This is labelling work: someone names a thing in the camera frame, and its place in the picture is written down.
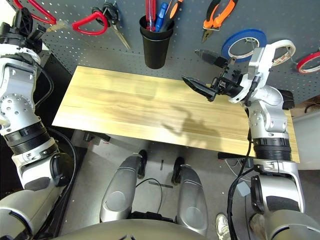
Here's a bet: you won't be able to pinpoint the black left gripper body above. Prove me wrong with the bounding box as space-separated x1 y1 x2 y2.
0 23 43 52

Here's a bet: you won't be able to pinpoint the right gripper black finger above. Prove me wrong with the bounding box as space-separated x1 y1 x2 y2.
181 76 217 102
194 49 232 68

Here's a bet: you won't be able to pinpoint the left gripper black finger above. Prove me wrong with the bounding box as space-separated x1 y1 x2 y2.
14 7 34 38
27 24 48 42

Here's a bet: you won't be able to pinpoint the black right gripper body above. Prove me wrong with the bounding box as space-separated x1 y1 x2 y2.
211 57 245 99

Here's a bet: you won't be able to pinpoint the orange and black pliers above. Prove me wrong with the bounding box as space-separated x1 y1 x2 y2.
201 0 239 44

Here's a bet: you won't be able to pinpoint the red-handled scissors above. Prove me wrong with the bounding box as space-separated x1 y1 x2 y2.
12 0 109 36

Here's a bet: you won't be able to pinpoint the red-handled screwdriver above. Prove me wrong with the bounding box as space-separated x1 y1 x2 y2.
145 0 157 32

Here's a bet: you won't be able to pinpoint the red tape roll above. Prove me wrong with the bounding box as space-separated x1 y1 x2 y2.
296 50 320 75

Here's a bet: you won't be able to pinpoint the dark grey metal pegboard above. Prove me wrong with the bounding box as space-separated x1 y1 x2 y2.
7 0 320 103

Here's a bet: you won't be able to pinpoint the blue tape roll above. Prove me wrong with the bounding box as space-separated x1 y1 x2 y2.
221 28 268 63

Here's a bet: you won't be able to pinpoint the black plastic cup holder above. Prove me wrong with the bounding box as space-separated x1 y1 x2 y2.
139 14 175 70

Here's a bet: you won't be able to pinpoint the black equipment trunk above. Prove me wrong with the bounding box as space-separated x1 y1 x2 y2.
32 48 77 131

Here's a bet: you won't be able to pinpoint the orange and black screwdriver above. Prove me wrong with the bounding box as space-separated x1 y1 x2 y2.
159 0 185 32

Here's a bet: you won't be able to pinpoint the flat black tool case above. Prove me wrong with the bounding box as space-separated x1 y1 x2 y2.
281 88 296 110

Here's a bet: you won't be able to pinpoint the white tape roll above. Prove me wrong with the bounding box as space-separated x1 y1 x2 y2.
268 39 297 67

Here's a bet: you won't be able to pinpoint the grey rounded machine shell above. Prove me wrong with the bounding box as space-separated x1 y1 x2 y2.
292 116 320 171

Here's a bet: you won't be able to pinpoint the small grey floor pedal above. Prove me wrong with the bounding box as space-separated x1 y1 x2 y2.
236 181 252 198

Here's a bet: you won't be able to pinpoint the long black floor tape strip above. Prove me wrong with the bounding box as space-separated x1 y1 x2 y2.
148 180 174 189

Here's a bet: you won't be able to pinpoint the black table leg brace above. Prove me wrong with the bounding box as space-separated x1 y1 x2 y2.
83 131 110 144

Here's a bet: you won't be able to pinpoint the silver right robot leg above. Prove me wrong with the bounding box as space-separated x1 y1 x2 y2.
171 156 210 237

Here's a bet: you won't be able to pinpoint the silver robot leg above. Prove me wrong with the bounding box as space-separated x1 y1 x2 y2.
171 156 210 237
99 149 148 223

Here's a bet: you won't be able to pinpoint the silver left robot leg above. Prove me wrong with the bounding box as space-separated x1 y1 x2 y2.
99 149 148 223

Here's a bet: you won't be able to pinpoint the bystander's white sneaker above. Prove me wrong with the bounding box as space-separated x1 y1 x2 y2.
248 213 266 237
215 212 232 240

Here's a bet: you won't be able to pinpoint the grey robot torso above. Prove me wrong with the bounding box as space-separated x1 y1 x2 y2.
48 217 211 240

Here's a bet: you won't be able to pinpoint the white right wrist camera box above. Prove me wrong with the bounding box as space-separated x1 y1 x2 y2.
227 44 274 104

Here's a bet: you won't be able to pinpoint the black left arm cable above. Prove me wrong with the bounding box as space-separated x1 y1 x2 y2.
34 63 55 109

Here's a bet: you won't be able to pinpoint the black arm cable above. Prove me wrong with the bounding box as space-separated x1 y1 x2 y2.
34 63 55 109
226 74 258 240

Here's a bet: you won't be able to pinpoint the black-handled scissors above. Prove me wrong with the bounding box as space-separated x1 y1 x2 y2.
91 0 132 50

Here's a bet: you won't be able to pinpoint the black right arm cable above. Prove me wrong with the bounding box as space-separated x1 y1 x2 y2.
226 74 258 240

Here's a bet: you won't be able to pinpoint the thin black floor cable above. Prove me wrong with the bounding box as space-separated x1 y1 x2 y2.
134 177 163 213

